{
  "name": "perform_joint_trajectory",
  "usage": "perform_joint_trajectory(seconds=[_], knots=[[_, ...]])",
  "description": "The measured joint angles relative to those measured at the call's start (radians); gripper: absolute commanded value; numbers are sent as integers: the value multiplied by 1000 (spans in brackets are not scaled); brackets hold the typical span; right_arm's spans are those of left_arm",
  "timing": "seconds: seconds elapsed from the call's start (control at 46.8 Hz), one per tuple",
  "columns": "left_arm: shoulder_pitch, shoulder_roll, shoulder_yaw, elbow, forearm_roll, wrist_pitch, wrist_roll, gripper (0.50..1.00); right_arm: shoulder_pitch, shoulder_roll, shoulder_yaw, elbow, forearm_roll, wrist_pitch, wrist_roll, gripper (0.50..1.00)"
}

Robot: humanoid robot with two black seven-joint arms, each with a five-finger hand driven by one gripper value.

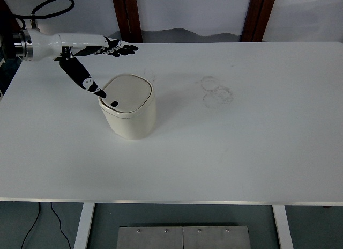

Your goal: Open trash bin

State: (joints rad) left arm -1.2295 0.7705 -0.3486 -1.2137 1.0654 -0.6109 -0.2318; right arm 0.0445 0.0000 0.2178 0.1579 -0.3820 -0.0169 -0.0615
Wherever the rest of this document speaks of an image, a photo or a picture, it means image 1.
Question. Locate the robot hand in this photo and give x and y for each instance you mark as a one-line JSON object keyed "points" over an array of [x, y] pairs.
{"points": [[43, 43]]}

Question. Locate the cream trash bin with lid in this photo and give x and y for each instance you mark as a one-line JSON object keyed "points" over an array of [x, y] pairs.
{"points": [[131, 123]]}

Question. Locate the landscape painted screen panel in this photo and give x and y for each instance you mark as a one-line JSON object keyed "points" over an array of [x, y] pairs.
{"points": [[88, 13], [308, 15], [193, 13]]}

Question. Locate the white table leg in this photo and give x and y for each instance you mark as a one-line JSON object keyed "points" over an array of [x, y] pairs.
{"points": [[283, 227], [83, 227]]}

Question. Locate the grey metal plate with screws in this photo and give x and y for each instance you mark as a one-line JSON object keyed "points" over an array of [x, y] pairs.
{"points": [[160, 239]]}

